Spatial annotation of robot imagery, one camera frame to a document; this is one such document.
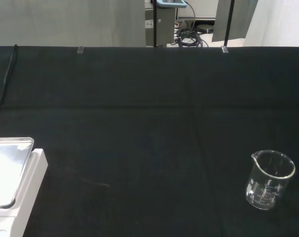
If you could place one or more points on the blue tray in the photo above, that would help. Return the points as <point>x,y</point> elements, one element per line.
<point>170,2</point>

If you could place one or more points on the white electronic balance steel pan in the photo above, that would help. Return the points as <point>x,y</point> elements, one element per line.
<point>28,187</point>

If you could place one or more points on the grey metal cabinet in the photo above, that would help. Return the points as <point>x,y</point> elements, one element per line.
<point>161,27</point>

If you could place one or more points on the clear cloth clip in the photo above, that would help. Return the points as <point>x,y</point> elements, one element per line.
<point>224,49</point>
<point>80,49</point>

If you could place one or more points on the black bench cloth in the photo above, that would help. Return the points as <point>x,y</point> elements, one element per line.
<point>139,123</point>

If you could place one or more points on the black tripod pole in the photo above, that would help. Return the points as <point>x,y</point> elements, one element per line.
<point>229,22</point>
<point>154,24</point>

